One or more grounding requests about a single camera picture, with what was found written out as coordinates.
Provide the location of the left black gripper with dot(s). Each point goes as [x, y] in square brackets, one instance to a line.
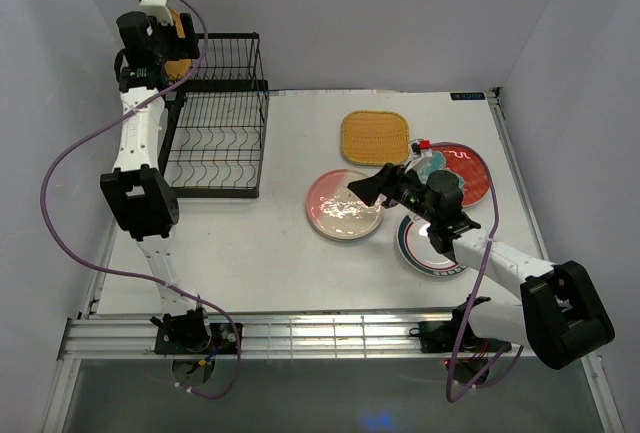
[183, 48]

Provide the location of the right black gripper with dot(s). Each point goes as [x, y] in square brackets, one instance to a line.
[371, 188]

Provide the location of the orange square woven tray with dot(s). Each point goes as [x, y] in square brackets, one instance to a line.
[374, 138]

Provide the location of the red and teal floral plate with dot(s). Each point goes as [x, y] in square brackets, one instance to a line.
[466, 165]

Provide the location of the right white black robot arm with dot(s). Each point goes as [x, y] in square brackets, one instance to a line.
[558, 313]

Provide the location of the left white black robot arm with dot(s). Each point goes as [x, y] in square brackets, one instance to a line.
[141, 200]

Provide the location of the pink and cream ceramic plate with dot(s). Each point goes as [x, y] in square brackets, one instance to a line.
[336, 212]

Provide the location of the white plate with green rim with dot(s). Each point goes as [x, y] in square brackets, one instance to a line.
[415, 248]

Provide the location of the blue table label sticker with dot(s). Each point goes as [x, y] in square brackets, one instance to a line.
[467, 96]

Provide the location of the black wire dish rack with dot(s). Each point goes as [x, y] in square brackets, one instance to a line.
[216, 122]

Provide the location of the aluminium frame rail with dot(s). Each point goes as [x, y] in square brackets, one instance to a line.
[345, 336]

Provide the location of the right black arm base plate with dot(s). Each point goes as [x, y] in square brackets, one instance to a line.
[440, 336]

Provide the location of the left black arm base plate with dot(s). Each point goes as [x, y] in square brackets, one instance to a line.
[215, 337]

